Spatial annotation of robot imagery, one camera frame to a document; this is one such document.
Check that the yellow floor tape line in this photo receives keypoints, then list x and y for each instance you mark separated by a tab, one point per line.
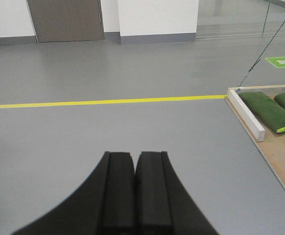
112	101

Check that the brown grey room door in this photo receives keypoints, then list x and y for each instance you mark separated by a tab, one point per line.
67	20

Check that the green sandbag left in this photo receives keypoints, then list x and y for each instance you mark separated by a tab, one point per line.
266	109

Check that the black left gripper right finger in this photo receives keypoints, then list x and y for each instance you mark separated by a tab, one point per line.
164	206

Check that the white border plank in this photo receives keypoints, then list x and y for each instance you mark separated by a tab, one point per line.
268	89
246	117

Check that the plywood base platform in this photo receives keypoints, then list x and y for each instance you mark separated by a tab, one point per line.
273	151

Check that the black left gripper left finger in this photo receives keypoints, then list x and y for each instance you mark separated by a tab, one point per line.
104	204

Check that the white left border plank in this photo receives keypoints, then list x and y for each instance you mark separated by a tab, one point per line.
246	117

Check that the white far border plank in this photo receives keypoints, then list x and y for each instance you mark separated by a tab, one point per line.
268	89

